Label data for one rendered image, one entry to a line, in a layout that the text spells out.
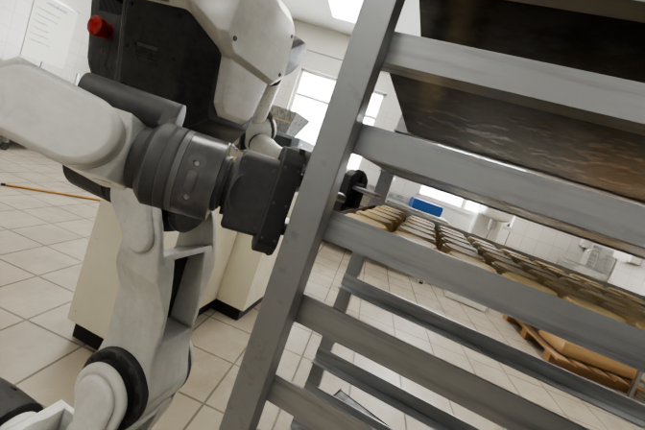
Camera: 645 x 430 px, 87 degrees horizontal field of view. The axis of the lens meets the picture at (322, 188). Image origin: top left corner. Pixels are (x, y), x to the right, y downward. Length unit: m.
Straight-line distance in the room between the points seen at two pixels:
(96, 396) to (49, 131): 0.51
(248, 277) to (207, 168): 1.83
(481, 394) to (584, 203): 0.18
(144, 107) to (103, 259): 1.38
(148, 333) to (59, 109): 0.45
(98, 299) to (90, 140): 1.48
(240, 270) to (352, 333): 1.83
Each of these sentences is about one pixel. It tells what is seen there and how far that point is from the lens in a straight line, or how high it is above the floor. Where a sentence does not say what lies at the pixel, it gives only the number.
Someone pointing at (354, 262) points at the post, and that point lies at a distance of 0.77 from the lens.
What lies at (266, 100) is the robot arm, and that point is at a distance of 0.96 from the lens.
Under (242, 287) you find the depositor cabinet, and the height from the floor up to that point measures 0.22.
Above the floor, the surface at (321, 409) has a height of 0.88.
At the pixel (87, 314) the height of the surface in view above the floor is 0.15.
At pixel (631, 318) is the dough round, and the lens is 0.48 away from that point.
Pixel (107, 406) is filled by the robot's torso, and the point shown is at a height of 0.62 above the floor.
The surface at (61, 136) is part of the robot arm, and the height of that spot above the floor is 1.06.
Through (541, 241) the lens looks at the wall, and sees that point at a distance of 5.74.
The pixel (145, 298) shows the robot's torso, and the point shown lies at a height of 0.78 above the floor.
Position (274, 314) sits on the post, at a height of 0.96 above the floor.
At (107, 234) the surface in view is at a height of 0.51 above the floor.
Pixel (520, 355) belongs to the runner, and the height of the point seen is 0.88.
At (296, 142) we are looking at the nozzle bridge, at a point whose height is 1.15.
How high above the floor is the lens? 1.11
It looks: 5 degrees down
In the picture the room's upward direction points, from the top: 19 degrees clockwise
